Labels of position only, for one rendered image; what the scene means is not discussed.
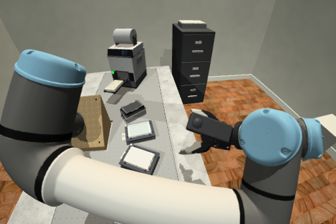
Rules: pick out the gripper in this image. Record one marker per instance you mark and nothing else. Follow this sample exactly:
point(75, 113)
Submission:
point(199, 147)

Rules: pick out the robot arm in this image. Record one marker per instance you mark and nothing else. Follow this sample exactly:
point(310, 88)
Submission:
point(41, 108)

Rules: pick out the grey cylinder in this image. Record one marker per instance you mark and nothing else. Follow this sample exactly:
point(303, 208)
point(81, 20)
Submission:
point(123, 36)

